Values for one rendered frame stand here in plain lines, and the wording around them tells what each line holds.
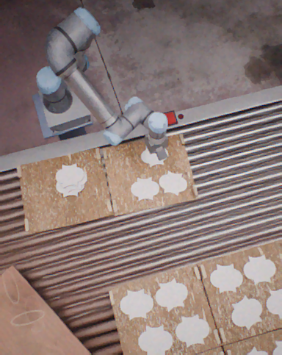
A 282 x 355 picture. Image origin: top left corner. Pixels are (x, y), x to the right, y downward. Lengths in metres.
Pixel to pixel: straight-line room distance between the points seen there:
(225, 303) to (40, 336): 0.79
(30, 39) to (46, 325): 2.47
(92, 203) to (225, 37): 2.14
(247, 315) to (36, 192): 1.11
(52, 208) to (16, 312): 0.47
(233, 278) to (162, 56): 2.06
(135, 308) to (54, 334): 0.35
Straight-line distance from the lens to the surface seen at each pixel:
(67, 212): 1.82
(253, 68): 3.34
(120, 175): 1.83
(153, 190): 1.80
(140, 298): 1.74
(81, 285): 1.79
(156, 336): 1.75
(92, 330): 1.78
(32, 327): 1.71
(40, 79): 1.82
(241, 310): 1.80
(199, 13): 3.58
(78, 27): 1.44
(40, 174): 1.90
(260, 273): 1.82
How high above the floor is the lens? 2.68
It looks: 72 degrees down
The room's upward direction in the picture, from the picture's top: straight up
